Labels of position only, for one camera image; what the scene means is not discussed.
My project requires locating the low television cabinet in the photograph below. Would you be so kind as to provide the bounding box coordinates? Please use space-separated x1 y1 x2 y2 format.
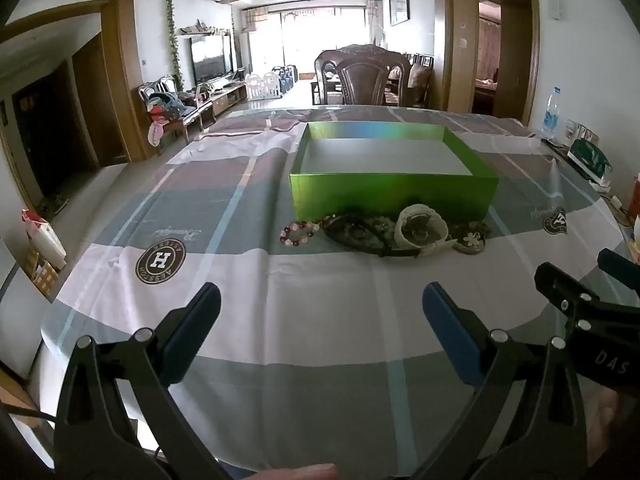
200 79 248 117

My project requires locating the patterned cardboard box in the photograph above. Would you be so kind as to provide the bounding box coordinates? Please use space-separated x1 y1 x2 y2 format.
27 247 60 297

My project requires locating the white gift bag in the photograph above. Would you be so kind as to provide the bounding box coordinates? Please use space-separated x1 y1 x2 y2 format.
21 210 67 272

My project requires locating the person's left hand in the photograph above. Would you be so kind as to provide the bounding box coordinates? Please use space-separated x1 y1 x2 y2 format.
252 462 337 480

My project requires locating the green ivy garland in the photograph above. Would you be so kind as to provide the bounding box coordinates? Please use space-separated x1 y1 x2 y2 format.
166 0 185 86

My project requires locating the flower hair clip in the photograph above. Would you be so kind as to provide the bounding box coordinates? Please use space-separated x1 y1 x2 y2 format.
452 224 489 257

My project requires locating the white baby fence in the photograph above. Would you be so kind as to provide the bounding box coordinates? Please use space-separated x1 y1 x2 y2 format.
244 72 283 99

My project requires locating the dark bead necklace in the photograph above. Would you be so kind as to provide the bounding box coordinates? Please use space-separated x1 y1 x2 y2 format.
322 212 421 259

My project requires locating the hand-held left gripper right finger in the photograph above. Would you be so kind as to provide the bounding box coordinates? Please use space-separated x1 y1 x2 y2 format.
410 282 588 480

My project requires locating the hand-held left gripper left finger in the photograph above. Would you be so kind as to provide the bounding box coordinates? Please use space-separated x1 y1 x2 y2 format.
54 282 236 480

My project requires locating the carved wooden dining chair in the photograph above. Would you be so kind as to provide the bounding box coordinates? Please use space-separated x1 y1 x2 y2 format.
314 44 413 107

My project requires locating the chair piled with clothes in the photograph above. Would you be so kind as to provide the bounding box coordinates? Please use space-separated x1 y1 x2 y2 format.
138 75 214 147

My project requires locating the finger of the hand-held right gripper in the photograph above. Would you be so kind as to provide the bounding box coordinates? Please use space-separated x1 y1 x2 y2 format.
534 261 601 323
597 248 640 292

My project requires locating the flat screen television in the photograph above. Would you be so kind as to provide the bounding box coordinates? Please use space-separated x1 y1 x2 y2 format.
190 35 234 86

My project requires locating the clear plastic water bottle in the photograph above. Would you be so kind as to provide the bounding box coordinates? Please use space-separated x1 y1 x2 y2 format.
541 86 562 142

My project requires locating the dark green packet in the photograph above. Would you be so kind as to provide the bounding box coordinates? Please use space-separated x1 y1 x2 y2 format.
567 137 613 182

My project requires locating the green cardboard box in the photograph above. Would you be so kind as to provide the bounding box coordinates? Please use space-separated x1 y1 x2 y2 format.
289 121 500 224

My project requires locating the red bead bracelet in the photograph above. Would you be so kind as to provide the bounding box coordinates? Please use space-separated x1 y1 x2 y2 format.
280 220 321 250

